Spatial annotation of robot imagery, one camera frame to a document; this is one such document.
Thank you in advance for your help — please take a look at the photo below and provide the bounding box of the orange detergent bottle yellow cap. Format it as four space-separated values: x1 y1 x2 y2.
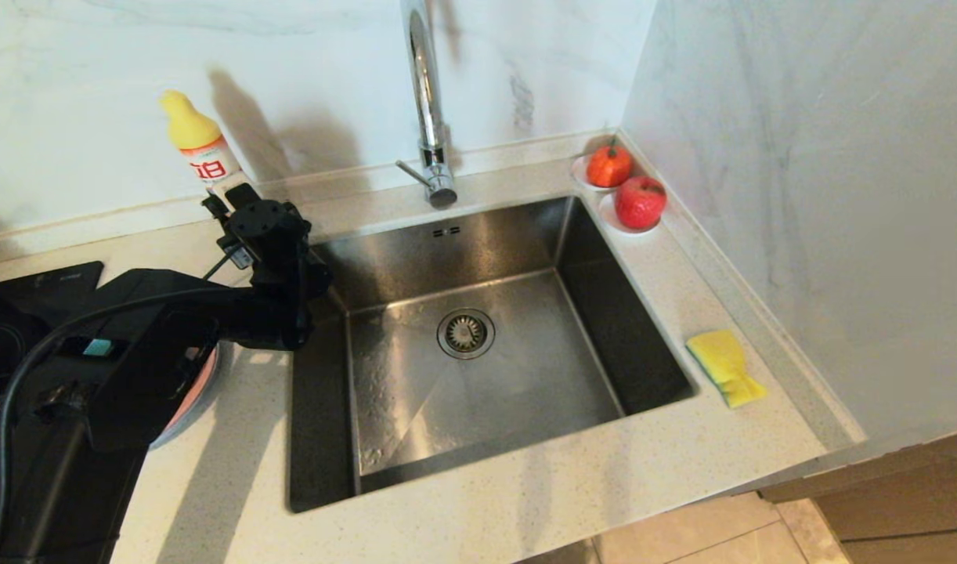
160 90 246 194

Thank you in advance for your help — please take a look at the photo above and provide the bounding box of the small white dish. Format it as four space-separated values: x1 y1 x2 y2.
570 153 632 193
598 192 663 235

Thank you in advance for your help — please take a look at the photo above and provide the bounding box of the light blue plate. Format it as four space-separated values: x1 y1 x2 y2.
148 343 222 450

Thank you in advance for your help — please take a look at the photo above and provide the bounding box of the red toy apple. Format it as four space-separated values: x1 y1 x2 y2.
614 175 668 230

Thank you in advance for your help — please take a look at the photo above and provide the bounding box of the chrome faucet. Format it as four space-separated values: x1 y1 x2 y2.
396 0 459 210

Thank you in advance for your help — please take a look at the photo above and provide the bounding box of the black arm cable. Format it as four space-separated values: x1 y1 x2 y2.
0 285 241 543

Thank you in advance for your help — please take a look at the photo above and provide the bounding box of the brown wooden cabinet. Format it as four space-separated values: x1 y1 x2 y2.
760 427 957 564

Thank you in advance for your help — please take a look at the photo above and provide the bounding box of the yellow green sponge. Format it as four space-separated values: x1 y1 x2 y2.
685 329 769 409

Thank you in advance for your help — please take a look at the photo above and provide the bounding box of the orange toy persimmon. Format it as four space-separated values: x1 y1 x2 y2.
586 137 634 189

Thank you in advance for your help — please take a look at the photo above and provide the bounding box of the metal sink drain strainer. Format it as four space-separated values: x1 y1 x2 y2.
437 308 497 360

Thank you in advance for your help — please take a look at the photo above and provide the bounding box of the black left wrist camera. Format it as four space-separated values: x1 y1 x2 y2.
216 233 255 272

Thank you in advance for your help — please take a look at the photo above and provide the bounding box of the stainless steel sink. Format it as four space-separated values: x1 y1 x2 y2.
288 196 699 514

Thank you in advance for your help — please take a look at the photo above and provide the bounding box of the black induction cooktop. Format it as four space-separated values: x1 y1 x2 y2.
0 261 105 392

